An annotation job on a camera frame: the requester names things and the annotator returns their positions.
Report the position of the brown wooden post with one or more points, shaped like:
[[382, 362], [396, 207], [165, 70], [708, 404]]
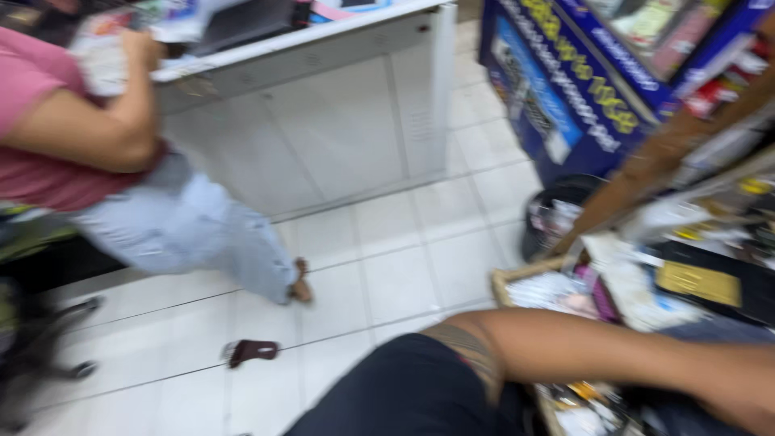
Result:
[[654, 157]]

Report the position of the white printed paper bundle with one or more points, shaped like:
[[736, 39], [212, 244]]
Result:
[[100, 57]]

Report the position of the black trash bin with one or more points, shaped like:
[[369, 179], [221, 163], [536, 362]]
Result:
[[554, 218]]

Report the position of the black device on counter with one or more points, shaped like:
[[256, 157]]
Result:
[[245, 25]]

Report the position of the white shop counter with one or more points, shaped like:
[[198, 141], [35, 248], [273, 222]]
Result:
[[315, 115]]

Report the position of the person's black shirt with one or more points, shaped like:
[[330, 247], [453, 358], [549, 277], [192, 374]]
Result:
[[405, 393]]

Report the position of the wicker basket of goods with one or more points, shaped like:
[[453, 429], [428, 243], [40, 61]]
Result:
[[545, 294]]

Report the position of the maroon sandal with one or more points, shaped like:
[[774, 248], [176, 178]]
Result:
[[251, 351]]

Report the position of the black office chair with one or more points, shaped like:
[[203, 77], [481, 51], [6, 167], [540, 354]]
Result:
[[42, 351]]

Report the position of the gold flat packet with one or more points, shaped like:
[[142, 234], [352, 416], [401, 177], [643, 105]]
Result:
[[697, 283]]

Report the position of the shelf of assorted goods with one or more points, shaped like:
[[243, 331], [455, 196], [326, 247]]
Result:
[[702, 230]]

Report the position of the blue display stand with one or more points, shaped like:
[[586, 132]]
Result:
[[569, 79]]

